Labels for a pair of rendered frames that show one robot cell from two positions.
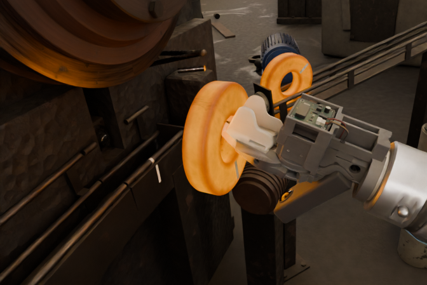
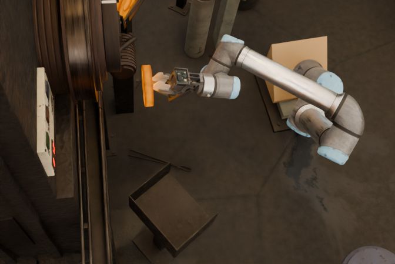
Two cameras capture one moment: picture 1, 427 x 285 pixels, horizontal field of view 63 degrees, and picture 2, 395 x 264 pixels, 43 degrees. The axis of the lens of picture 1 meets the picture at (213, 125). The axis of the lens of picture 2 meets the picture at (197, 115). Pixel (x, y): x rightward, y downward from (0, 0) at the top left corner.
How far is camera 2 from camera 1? 1.55 m
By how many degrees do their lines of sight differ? 47
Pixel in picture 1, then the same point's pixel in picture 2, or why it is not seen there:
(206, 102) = (150, 84)
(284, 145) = (174, 87)
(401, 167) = (207, 85)
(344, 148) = (191, 83)
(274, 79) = (121, 7)
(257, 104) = (160, 74)
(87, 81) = not seen: hidden behind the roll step
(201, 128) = (151, 93)
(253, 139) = (163, 87)
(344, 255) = (157, 64)
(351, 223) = (154, 40)
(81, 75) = not seen: hidden behind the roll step
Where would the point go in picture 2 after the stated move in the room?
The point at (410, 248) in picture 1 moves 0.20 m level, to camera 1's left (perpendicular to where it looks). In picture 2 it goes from (191, 50) to (164, 66)
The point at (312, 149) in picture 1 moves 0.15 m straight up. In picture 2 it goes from (184, 87) to (187, 66)
